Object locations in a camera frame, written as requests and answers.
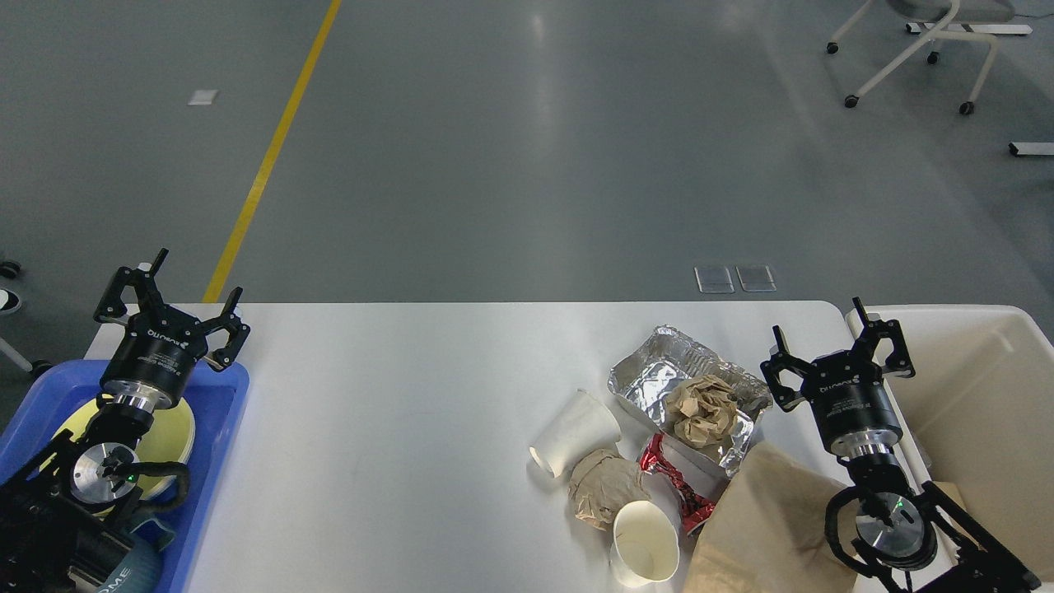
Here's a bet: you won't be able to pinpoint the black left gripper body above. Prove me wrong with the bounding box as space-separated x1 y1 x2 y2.
99 314 222 410

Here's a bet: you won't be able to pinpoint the floor outlet cover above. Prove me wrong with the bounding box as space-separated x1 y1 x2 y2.
692 265 735 294
735 265 778 293

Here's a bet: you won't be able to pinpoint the white paper cup lying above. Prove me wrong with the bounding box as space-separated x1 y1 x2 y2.
528 388 622 479

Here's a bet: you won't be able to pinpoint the crumpled brown paper ball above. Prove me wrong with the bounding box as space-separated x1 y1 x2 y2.
664 374 739 451

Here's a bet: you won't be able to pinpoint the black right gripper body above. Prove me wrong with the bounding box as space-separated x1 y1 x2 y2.
803 352 902 458

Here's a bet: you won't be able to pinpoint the white rolling chair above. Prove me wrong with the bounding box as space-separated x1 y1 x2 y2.
842 1 1015 116

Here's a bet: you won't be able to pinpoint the white far base bar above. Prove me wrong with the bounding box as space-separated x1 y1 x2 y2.
906 21 1033 36

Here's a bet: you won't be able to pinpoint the red snack wrapper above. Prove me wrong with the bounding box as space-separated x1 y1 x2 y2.
637 432 716 537

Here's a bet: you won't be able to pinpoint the crumpled brown paper wrapper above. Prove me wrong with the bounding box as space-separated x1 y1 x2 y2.
568 448 651 530

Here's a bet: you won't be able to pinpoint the floor outlet cover right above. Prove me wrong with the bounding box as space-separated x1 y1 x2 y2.
735 265 778 293

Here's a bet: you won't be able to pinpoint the brown paper bag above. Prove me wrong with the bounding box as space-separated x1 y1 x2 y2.
683 442 857 592

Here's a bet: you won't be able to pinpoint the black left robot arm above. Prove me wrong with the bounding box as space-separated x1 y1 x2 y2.
2 250 251 592

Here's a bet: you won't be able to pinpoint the beige plastic bin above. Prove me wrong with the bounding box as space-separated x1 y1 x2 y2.
868 304 1053 592

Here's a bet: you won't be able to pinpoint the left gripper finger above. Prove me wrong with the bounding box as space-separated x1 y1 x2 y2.
194 286 251 372
93 248 170 330

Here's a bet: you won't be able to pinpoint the blue-grey HOME mug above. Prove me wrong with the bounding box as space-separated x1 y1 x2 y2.
89 511 176 592

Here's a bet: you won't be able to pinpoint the crumpled aluminium foil tray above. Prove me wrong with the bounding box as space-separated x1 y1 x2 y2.
609 325 774 480

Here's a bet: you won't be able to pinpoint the white floor marker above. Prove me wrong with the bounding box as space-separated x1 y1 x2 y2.
187 88 219 106

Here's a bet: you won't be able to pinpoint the floor outlet cover left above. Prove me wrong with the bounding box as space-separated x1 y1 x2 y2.
692 265 735 294

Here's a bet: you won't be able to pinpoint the white paper box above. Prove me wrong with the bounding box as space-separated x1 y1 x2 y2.
661 434 730 502

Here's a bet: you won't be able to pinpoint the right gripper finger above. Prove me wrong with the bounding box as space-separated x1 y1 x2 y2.
759 327 812 413
850 299 916 386

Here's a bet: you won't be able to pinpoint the blue plastic tray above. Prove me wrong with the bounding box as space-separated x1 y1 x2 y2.
1 360 250 592

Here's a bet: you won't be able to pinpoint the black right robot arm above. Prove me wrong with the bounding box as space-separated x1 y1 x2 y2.
760 299 1041 592

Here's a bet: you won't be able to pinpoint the white table leg bar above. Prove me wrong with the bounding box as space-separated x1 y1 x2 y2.
1008 140 1054 157

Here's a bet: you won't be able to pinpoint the white paper cup upright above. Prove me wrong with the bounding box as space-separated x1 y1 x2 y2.
609 502 680 588

